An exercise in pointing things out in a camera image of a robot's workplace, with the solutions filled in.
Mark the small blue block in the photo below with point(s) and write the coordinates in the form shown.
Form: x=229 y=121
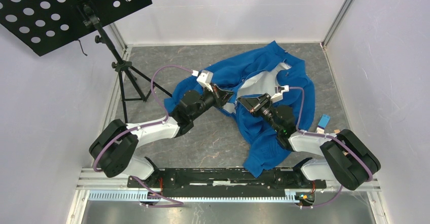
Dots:
x=324 y=121

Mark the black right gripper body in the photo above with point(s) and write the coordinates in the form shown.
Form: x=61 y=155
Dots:
x=261 y=110

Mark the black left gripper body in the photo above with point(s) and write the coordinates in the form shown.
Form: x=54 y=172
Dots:
x=214 y=98

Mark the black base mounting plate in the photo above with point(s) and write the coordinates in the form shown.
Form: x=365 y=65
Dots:
x=229 y=182

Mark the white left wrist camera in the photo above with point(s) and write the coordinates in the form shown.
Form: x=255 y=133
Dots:
x=204 y=79

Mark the blue zip-up jacket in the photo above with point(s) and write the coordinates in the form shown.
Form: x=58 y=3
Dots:
x=257 y=72

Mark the small white block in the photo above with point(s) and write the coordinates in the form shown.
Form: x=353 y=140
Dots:
x=320 y=130

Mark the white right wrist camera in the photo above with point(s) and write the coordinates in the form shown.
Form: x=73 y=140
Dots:
x=279 y=91

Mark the aluminium frame rail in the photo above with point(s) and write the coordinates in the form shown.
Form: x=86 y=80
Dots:
x=125 y=188

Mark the black perforated music stand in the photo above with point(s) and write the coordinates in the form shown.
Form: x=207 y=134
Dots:
x=47 y=25

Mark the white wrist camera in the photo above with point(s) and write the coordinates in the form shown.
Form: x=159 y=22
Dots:
x=204 y=79
x=279 y=91

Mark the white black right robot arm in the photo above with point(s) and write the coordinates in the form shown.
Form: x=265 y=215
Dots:
x=345 y=158

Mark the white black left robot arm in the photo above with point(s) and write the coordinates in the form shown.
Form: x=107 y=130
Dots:
x=113 y=150

